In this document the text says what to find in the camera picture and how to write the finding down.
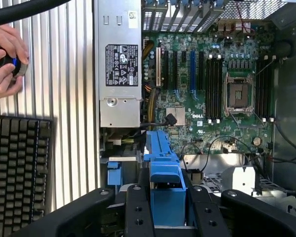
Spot black data wire with plug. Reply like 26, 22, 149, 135
139, 113, 178, 129

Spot black RAM slot bank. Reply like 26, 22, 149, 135
205, 54, 224, 124
256, 54, 276, 123

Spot silver power supply unit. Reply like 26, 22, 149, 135
93, 0, 143, 129

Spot silver chipset heatsink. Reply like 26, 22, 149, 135
166, 107, 186, 127

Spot black keyboard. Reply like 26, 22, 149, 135
0, 115, 53, 237

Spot thick black wire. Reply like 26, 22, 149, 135
275, 122, 296, 171

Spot yellow power wire bundle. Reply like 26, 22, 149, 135
142, 39, 161, 130

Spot white expansion slot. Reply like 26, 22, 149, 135
155, 46, 162, 87

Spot long black expansion slot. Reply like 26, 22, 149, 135
172, 51, 179, 91
162, 50, 170, 91
198, 51, 205, 91

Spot CPU socket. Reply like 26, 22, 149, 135
223, 72, 256, 116

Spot person's hand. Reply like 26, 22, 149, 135
0, 25, 30, 68
0, 63, 25, 101

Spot red thin wire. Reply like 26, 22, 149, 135
236, 1, 255, 34

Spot socket locking lever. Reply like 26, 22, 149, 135
224, 108, 254, 129

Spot open PC case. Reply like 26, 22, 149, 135
93, 0, 296, 221

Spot thin black wire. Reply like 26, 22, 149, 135
182, 135, 254, 171

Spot blue expansion slot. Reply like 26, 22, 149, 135
189, 50, 197, 92

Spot thick black hose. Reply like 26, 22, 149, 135
0, 0, 73, 27

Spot green Dell motherboard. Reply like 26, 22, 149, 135
142, 32, 277, 156

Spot blue plastic bay latch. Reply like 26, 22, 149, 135
107, 161, 124, 186

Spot metal disk bay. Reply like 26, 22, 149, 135
182, 153, 296, 219

